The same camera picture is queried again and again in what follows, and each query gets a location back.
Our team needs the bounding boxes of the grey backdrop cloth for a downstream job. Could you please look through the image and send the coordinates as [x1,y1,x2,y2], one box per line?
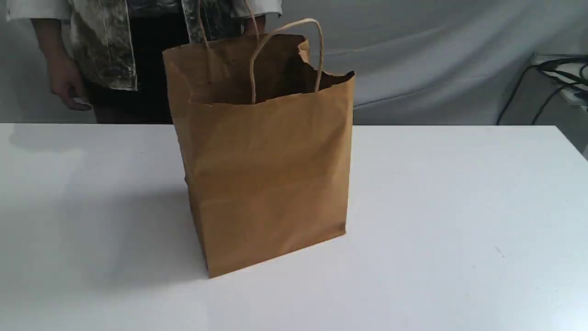
[1,0,587,125]

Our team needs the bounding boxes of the person's right hand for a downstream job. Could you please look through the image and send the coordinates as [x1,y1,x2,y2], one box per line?
[45,52,92,111]

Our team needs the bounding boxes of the brown paper bag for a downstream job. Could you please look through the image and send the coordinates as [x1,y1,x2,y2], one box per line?
[163,18,355,277]

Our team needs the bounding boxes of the person's right forearm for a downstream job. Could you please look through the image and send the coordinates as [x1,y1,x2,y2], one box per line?
[31,18,67,60]

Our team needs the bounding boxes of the black cables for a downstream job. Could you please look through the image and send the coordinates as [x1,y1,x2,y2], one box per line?
[496,56,588,126]

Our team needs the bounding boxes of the person's left forearm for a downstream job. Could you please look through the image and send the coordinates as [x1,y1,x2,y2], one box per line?
[241,14,266,36]

